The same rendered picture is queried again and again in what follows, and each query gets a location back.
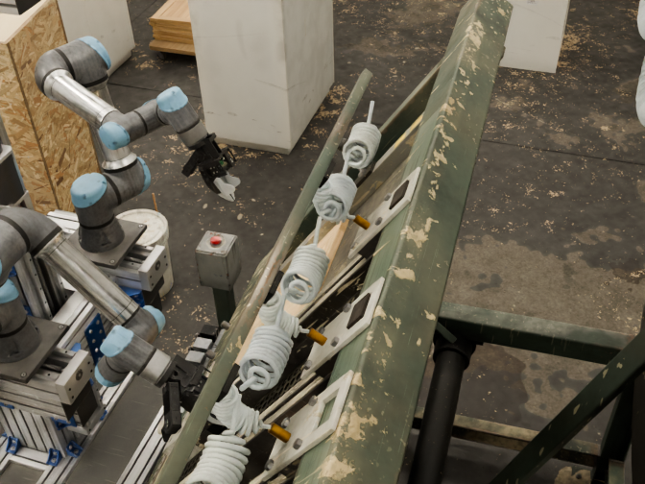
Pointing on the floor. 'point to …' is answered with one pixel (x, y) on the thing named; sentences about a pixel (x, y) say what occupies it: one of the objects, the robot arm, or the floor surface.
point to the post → (225, 307)
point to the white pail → (157, 234)
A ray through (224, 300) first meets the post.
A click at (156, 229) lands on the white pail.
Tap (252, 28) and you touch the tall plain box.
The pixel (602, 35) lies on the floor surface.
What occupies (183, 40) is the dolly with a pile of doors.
